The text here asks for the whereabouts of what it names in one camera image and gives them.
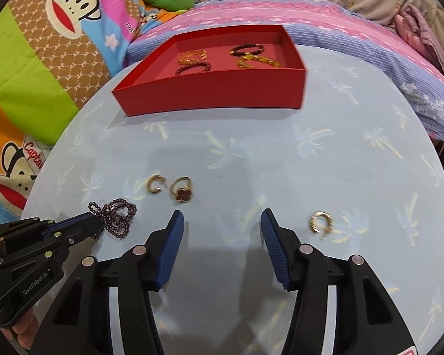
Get gold ring with red stone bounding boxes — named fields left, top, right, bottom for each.
left=169, top=177, right=194, bottom=204

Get red cardboard box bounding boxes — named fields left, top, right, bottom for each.
left=112, top=24, right=307, bottom=117

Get person's left hand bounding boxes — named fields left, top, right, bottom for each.
left=7, top=309, right=39, bottom=350

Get cartoon monkey printed quilt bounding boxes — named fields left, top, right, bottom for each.
left=0, top=0, right=152, bottom=226

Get yellow bead bracelet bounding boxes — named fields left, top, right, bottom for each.
left=237, top=54, right=261, bottom=70

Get studded gold ring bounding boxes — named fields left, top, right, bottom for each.
left=310, top=212, right=334, bottom=240

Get purple garnet bead strand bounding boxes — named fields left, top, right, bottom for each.
left=88, top=199, right=138, bottom=240

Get dark bead bracelet gold accents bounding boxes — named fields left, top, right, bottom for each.
left=230, top=43, right=264, bottom=57

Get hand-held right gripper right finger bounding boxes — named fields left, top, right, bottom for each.
left=261, top=208, right=417, bottom=355

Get purple crumpled cloth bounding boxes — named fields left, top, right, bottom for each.
left=394, top=4, right=444, bottom=82

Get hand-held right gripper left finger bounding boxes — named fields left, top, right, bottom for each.
left=31, top=209, right=186, bottom=355

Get dark red bead bracelet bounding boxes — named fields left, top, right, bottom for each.
left=175, top=61, right=212, bottom=77

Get gold filigree bangle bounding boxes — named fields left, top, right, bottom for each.
left=178, top=49, right=208, bottom=65

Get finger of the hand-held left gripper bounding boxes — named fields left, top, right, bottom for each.
left=0, top=212, right=97, bottom=245
left=0, top=216, right=103, bottom=269

